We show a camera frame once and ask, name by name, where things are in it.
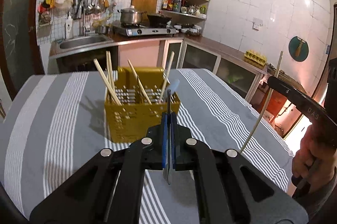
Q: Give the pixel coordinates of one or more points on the person right hand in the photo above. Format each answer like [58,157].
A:
[314,161]

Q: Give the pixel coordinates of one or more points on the white soap bottle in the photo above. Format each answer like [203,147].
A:
[68,26]

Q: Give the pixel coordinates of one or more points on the dark brown door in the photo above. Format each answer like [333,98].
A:
[20,53]

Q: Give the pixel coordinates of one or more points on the yellow perforated utensil caddy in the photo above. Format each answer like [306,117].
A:
[130,120]

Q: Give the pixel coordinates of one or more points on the green round wall plaque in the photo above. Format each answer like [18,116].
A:
[298,49]

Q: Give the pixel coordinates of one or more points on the steel cooking pot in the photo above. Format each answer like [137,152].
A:
[131,16]

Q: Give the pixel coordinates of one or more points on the corner wall shelf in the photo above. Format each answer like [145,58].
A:
[193,9]

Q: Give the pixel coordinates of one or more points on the grey striped tablecloth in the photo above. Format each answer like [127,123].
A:
[57,123]

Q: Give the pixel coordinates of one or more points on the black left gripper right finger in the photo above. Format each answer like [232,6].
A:
[228,187]

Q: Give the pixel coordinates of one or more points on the wooden chopstick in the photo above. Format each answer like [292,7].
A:
[264,106]
[113,86]
[107,84]
[139,82]
[166,77]
[109,68]

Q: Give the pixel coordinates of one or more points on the yellow egg tray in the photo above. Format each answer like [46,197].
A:
[256,57]

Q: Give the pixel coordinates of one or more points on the steel sink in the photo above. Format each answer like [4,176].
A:
[83,41]

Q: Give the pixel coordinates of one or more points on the black handled knife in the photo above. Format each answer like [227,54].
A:
[169,146]

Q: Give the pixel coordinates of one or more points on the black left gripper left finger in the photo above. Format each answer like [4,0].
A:
[108,188]

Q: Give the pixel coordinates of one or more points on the steel gas stove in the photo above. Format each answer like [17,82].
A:
[140,30]

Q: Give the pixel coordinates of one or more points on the black wok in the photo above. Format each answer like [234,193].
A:
[158,20]

